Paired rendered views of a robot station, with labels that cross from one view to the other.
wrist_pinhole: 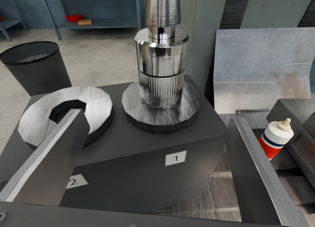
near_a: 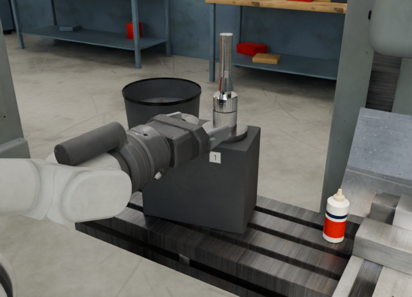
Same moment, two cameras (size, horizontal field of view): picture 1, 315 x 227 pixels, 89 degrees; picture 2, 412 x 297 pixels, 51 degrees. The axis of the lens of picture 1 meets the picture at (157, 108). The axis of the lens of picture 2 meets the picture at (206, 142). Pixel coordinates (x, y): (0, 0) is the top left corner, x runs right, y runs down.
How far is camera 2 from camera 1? 0.69 m
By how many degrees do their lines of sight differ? 31
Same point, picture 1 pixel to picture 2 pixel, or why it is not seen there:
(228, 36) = (375, 118)
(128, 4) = not seen: hidden behind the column
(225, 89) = (358, 183)
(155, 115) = not seen: hidden behind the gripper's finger
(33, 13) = (188, 31)
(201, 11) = (341, 84)
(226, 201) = (262, 244)
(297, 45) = not seen: outside the picture
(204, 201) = (244, 237)
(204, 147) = (231, 155)
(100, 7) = (305, 37)
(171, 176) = (213, 176)
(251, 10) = (404, 94)
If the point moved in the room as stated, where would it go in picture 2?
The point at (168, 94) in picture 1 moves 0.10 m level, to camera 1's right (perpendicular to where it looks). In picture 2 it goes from (221, 123) to (270, 134)
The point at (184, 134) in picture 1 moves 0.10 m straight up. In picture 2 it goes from (222, 145) to (224, 93)
